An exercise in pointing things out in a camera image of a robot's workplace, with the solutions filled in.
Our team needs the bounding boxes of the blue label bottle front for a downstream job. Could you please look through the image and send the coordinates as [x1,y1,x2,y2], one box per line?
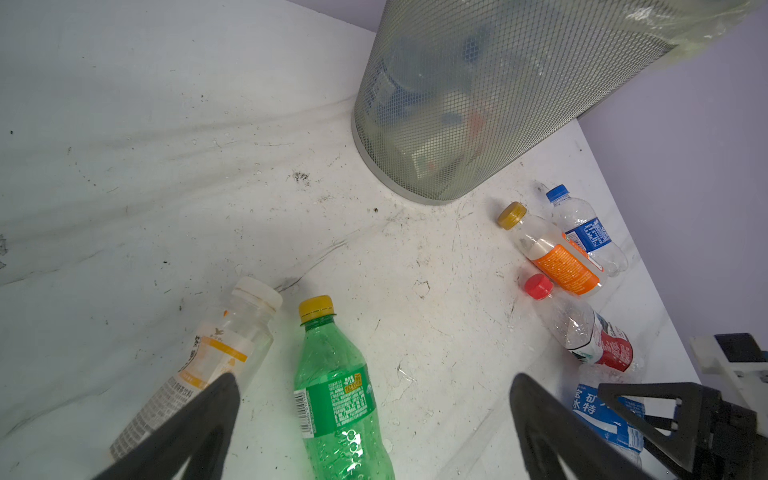
[572,364,644,468]

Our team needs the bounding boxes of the blue cap bottle right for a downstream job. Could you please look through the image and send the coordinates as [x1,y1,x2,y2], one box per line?
[546,184,628,278]

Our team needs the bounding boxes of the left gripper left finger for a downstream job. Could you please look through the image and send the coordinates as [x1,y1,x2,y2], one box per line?
[97,373,240,479]

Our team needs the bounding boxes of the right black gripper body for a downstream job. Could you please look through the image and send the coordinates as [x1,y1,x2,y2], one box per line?
[701,389,767,479]

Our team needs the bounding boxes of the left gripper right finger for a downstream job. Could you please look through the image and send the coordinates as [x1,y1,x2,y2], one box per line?
[509,373,649,479]

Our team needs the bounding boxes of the clear bottle yellow label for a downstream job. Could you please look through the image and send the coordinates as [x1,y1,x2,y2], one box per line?
[109,277,283,460]

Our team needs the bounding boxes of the orange label bottle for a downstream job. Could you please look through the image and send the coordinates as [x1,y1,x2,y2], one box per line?
[497,202,606,297]

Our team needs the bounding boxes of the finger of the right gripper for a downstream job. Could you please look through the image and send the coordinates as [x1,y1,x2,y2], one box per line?
[598,382,720,474]

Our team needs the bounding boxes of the mesh waste bin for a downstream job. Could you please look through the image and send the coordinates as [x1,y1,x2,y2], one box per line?
[351,0,709,206]

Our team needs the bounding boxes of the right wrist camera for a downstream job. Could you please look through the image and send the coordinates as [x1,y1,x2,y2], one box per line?
[689,333,767,436]

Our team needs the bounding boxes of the red label crushed bottle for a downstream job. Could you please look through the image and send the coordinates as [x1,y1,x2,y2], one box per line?
[524,273,635,372]

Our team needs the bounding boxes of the green soda bottle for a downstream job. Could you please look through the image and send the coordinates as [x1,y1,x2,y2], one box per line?
[294,295,395,479]

